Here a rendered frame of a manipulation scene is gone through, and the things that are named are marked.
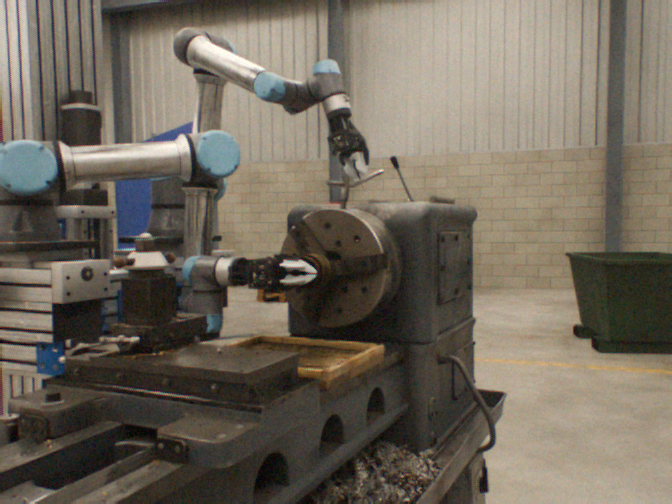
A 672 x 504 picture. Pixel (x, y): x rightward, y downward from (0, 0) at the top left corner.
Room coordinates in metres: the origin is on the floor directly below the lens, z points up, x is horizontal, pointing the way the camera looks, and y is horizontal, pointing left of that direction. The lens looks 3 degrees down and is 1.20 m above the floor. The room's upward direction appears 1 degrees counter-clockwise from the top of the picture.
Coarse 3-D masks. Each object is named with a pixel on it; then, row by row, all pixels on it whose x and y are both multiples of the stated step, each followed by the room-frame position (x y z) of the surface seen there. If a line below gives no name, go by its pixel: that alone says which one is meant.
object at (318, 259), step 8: (304, 256) 1.53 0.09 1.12; (312, 256) 1.53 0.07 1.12; (320, 256) 1.55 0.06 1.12; (312, 264) 1.49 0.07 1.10; (320, 264) 1.52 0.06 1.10; (328, 264) 1.54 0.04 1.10; (296, 272) 1.53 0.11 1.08; (304, 272) 1.56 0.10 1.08; (320, 272) 1.51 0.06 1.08; (328, 272) 1.54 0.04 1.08; (312, 280) 1.49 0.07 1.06; (320, 280) 1.52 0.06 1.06; (328, 280) 1.54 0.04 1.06; (312, 288) 1.55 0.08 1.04
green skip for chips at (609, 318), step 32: (576, 256) 6.25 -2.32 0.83; (608, 256) 6.62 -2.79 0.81; (640, 256) 6.58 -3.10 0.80; (576, 288) 6.51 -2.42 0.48; (608, 288) 5.44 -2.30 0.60; (640, 288) 5.41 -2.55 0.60; (608, 320) 5.51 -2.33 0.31; (640, 320) 5.47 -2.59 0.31; (608, 352) 5.60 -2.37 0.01; (640, 352) 5.57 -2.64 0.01
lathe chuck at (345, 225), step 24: (312, 216) 1.66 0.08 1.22; (336, 216) 1.63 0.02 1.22; (360, 216) 1.62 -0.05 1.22; (288, 240) 1.69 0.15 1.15; (336, 240) 1.63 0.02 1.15; (360, 240) 1.60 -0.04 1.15; (384, 240) 1.61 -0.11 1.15; (336, 288) 1.63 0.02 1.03; (360, 288) 1.60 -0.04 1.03; (384, 288) 1.58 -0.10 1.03; (336, 312) 1.63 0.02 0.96; (360, 312) 1.60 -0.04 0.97
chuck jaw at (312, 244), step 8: (304, 224) 1.66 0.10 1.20; (296, 232) 1.63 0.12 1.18; (304, 232) 1.62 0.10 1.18; (296, 240) 1.63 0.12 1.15; (304, 240) 1.60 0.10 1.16; (312, 240) 1.62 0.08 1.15; (296, 248) 1.61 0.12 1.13; (304, 248) 1.60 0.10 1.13; (312, 248) 1.59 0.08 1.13; (320, 248) 1.63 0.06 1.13
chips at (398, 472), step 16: (368, 448) 1.65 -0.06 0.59; (384, 448) 1.63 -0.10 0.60; (352, 464) 1.52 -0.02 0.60; (368, 464) 1.66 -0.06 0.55; (384, 464) 1.50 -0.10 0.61; (400, 464) 1.54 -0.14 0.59; (416, 464) 1.52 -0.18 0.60; (432, 464) 1.61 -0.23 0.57; (336, 480) 1.49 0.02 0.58; (352, 480) 1.52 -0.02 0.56; (368, 480) 1.52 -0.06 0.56; (384, 480) 1.41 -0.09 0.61; (400, 480) 1.45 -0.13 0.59; (416, 480) 1.47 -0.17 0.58; (432, 480) 1.54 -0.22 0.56; (304, 496) 1.44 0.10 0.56; (320, 496) 1.43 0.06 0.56; (336, 496) 1.45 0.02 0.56; (352, 496) 1.45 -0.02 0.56; (368, 496) 1.36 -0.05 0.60; (384, 496) 1.38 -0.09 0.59; (400, 496) 1.37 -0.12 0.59; (416, 496) 1.42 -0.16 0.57
